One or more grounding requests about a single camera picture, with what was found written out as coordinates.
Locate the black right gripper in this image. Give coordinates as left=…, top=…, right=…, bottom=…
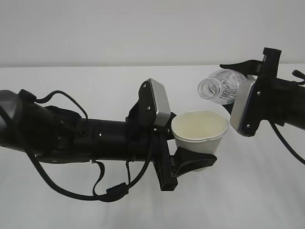
left=220, top=47, right=305, bottom=124

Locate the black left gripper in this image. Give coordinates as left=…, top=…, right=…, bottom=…
left=73, top=119, right=217, bottom=191

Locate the clear plastic water bottle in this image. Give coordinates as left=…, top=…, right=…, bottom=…
left=197, top=69, right=247, bottom=105

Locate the white paper cup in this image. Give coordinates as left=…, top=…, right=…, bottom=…
left=171, top=109, right=229, bottom=173

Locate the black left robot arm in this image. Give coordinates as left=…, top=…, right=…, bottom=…
left=0, top=90, right=217, bottom=191

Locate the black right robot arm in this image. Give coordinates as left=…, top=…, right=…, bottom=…
left=220, top=48, right=305, bottom=136

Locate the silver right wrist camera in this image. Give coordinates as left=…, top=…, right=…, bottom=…
left=230, top=77, right=262, bottom=137

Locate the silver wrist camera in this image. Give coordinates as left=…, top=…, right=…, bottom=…
left=230, top=77, right=262, bottom=137
left=138, top=78, right=171, bottom=127

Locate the black right camera cable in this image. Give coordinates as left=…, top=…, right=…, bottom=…
left=270, top=69, right=305, bottom=165

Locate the black camera cable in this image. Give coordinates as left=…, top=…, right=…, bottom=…
left=20, top=89, right=165, bottom=197
left=270, top=69, right=305, bottom=165

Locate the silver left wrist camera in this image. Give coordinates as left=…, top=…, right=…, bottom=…
left=138, top=78, right=171, bottom=127

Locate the black left camera cable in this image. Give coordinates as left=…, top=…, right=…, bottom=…
left=20, top=89, right=165, bottom=197

